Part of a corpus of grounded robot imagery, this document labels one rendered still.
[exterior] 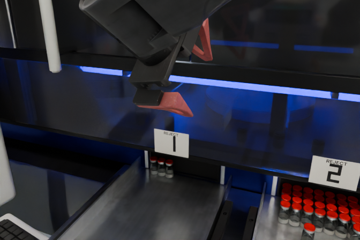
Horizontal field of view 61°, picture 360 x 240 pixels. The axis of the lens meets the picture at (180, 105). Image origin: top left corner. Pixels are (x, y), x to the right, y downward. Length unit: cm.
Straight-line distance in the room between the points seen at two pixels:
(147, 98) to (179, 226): 37
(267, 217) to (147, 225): 26
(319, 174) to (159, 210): 35
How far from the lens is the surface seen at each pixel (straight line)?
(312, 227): 68
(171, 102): 37
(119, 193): 80
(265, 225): 72
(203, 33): 43
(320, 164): 67
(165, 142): 72
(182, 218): 72
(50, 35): 71
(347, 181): 68
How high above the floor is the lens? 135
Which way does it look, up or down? 21 degrees down
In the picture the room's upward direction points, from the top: straight up
